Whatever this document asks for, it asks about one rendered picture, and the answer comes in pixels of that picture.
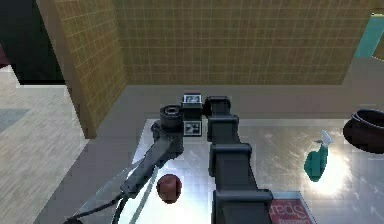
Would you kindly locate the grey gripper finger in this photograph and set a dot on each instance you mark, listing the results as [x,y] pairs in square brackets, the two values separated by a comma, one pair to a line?
[100,206]
[117,210]

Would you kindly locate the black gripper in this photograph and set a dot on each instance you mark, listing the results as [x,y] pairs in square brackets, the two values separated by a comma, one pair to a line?
[170,120]

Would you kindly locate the red book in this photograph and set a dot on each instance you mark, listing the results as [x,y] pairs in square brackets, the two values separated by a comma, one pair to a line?
[289,212]

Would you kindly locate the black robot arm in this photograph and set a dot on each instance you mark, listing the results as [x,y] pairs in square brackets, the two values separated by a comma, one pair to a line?
[233,166]

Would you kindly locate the teal spray bottle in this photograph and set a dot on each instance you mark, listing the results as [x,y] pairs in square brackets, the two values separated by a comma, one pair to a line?
[316,163]

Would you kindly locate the black round pot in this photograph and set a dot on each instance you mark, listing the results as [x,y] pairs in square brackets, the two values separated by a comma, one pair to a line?
[366,131]

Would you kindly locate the dark red apple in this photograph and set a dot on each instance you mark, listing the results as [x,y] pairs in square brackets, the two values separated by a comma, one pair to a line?
[169,188]

